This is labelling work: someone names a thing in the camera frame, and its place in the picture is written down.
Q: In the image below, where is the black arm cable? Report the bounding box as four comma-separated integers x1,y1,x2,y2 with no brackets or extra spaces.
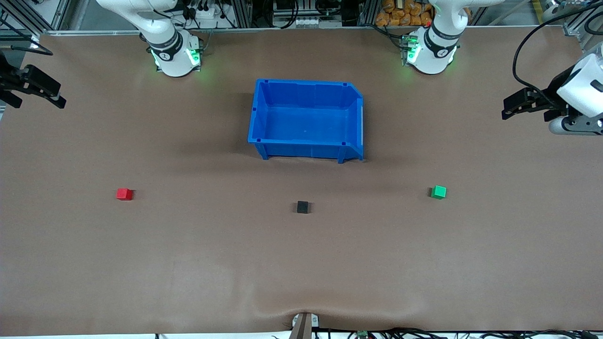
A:
0,14,53,56
513,2,603,106

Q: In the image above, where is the white power strip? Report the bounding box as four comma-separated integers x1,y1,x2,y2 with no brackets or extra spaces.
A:
186,7,222,29

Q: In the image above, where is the orange mesh bag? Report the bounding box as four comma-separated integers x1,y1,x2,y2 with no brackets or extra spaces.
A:
375,0,432,27

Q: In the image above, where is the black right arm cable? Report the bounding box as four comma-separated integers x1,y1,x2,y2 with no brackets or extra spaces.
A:
0,14,53,56

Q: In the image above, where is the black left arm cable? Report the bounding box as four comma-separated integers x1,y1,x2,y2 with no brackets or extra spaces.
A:
513,2,603,106

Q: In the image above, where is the aluminium frame profile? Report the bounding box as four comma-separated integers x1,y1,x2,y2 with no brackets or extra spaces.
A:
0,0,71,36
563,9,603,52

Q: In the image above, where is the brown post with metal bracket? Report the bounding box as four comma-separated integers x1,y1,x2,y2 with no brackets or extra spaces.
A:
289,312,319,339

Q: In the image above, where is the white connector block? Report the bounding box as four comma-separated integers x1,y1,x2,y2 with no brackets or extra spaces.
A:
273,16,330,29

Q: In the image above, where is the blue plastic storage bin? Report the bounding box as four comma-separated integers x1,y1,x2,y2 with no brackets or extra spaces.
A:
248,79,365,164

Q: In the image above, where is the brown table mat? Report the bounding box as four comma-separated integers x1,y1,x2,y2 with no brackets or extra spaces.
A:
0,26,603,336

